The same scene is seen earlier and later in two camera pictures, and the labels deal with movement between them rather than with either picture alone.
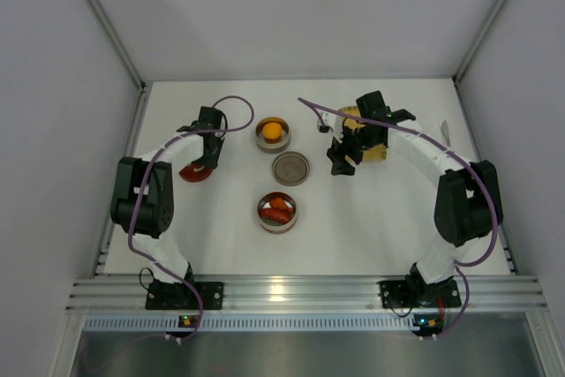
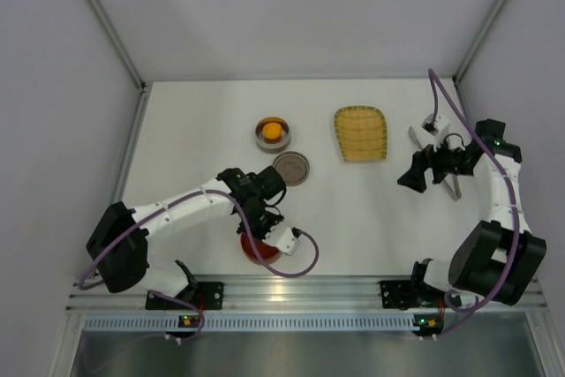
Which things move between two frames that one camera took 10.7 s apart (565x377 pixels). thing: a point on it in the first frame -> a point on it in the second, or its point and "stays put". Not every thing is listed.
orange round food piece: x=272 y=131 stays put
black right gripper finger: x=336 y=152 -> x=415 y=177
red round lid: x=194 y=172 -> x=267 y=252
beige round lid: x=290 y=169 stays put
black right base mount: x=415 y=292 stays put
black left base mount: x=162 y=295 stays put
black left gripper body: x=207 y=158 -> x=260 y=225
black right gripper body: x=342 y=153 -> x=427 y=164
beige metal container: x=273 y=147 stays put
